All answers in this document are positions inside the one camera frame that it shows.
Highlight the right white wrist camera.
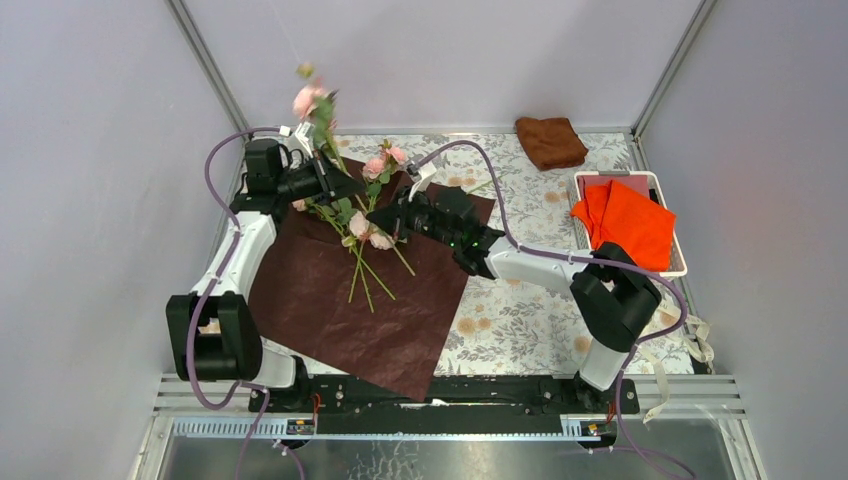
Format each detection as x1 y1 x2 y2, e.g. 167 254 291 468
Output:
406 161 438 201

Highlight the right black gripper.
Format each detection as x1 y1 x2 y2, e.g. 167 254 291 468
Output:
366 183 459 249

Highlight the orange cloth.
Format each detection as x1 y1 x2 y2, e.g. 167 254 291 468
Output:
571 182 676 272

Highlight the brown folded cloth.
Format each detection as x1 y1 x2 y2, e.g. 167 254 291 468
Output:
514 117 589 171

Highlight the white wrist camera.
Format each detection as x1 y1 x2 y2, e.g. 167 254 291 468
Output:
278 120 315 159
406 161 438 201

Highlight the dark red wrapping paper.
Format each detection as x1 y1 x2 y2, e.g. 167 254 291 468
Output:
248 157 498 403

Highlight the cream printed ribbon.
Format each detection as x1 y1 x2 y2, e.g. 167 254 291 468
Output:
637 314 715 424

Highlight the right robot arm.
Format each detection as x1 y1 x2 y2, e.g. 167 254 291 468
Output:
366 187 662 412

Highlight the dark red paper in basket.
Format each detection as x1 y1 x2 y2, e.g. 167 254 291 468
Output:
577 175 650 198

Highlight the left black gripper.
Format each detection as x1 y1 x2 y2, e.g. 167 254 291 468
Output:
274 149 366 206

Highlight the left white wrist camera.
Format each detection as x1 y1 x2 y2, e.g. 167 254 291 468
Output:
278 120 315 159

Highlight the pink fake flower bouquet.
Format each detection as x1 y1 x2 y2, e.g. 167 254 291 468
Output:
292 62 416 312

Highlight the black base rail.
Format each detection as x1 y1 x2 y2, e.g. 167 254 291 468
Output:
248 375 640 440

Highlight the floral tablecloth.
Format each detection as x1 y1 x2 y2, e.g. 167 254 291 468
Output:
187 132 697 378

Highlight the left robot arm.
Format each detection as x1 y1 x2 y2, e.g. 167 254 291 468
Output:
166 138 365 411

